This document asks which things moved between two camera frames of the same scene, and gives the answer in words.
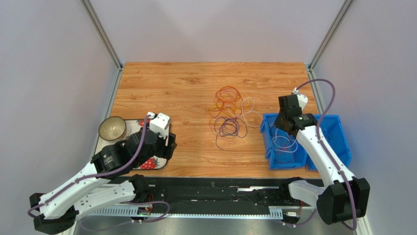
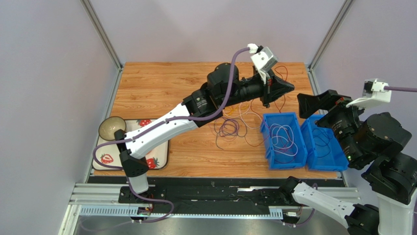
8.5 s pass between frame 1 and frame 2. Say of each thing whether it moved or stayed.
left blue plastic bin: stayed
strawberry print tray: stayed
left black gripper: moved
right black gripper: moved
